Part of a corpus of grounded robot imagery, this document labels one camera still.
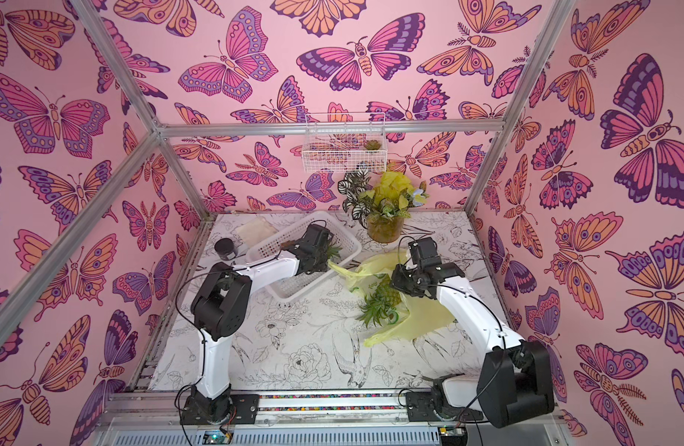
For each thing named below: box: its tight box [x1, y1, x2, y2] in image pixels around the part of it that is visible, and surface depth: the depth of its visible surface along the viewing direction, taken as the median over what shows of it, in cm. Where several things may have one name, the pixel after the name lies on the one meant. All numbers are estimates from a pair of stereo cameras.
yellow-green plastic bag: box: [328, 250, 454, 348], surface depth 83 cm
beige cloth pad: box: [236, 216, 279, 248], surface depth 116 cm
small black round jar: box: [213, 237, 237, 262], surface depth 106 cm
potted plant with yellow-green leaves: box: [337, 170, 431, 244], surface depth 99 cm
